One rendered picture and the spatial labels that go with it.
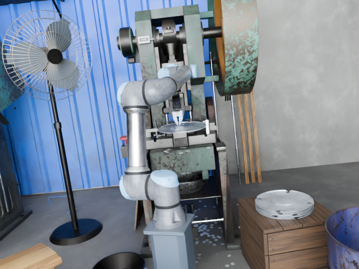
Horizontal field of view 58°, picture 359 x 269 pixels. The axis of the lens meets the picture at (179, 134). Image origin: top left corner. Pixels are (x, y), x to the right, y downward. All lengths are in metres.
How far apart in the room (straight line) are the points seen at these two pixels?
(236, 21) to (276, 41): 1.69
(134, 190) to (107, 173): 2.06
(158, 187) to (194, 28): 1.05
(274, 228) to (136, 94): 0.87
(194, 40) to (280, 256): 1.28
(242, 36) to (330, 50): 1.93
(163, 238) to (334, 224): 0.70
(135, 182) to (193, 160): 0.63
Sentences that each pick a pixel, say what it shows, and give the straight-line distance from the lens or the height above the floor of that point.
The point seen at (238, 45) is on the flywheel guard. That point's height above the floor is 1.21.
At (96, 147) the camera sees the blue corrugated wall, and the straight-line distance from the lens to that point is 3.48.
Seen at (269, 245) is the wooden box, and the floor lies 0.27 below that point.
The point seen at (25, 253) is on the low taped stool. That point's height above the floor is 0.33.
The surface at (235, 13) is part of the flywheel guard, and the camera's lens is 1.81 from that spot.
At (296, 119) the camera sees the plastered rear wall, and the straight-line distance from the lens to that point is 3.55.
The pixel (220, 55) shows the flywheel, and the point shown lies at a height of 1.20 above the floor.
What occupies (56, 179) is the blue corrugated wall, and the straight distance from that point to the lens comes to 3.71.
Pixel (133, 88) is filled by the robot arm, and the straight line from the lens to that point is 1.46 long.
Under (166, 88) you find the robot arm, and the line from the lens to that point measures 1.44.
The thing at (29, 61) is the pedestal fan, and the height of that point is 1.28.
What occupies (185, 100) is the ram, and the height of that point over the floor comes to 0.92.
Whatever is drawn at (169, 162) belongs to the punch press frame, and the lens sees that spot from 2.00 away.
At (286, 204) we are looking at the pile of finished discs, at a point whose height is 0.39.
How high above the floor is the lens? 1.09
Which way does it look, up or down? 10 degrees down
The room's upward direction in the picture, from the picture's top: 6 degrees counter-clockwise
